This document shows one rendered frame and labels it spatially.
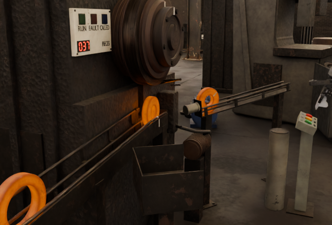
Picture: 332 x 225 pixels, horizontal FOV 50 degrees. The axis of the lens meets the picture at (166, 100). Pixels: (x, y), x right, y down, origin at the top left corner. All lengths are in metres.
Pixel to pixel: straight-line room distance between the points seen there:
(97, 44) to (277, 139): 1.28
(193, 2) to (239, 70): 6.37
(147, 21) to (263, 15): 2.85
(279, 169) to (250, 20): 2.40
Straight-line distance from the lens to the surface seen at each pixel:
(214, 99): 2.25
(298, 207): 2.51
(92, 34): 1.51
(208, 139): 2.17
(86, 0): 1.52
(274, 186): 2.41
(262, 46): 4.34
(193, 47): 10.68
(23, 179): 1.11
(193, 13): 10.66
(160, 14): 1.64
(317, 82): 2.21
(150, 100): 1.77
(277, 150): 2.32
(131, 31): 1.56
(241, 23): 4.41
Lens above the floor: 1.20
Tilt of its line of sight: 13 degrees down
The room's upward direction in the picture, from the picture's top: straight up
